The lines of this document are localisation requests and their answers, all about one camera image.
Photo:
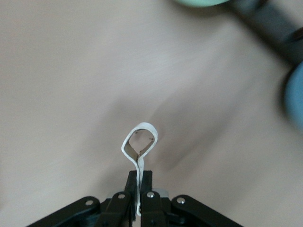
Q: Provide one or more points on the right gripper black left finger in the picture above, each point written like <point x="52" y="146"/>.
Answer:
<point x="120" y="208"/>

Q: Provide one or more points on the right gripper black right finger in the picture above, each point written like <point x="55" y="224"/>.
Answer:
<point x="151" y="208"/>

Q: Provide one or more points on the teal pedal bin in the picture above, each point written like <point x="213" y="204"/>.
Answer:
<point x="296" y="94"/>

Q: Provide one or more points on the mint green round object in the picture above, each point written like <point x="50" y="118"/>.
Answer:
<point x="201" y="2"/>

